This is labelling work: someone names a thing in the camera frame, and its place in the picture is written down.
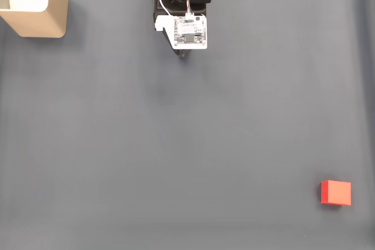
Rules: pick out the red cube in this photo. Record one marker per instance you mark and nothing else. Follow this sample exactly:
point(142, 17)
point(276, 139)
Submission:
point(337, 193)

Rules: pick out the beige box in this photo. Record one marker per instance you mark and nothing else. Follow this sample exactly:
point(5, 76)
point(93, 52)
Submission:
point(41, 24)

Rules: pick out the dark table mat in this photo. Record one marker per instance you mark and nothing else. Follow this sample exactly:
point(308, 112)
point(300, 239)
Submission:
point(175, 144)

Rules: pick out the white camera circuit board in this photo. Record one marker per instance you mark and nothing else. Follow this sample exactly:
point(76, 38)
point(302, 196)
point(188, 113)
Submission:
point(190, 32)

